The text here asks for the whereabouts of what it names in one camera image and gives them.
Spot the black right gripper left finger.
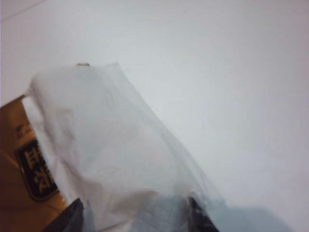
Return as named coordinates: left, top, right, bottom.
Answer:
left=49, top=197, right=84, bottom=232

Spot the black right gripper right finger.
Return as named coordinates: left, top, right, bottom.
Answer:
left=187, top=196, right=220, bottom=232

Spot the gold foil tissue pack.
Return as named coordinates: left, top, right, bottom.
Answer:
left=0, top=62, right=91, bottom=232

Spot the white tissue sheet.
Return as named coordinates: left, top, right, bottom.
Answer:
left=25, top=62, right=227, bottom=232

